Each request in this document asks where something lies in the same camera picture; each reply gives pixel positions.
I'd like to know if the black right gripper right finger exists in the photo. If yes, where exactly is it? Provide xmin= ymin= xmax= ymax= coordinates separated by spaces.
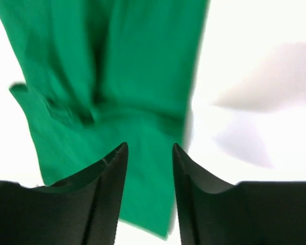
xmin=172 ymin=144 xmax=306 ymax=245

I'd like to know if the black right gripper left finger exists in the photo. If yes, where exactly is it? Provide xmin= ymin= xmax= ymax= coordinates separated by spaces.
xmin=0 ymin=143 xmax=128 ymax=245

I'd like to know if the green t shirt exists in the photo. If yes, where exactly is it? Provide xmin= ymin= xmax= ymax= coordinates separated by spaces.
xmin=0 ymin=0 xmax=208 ymax=238

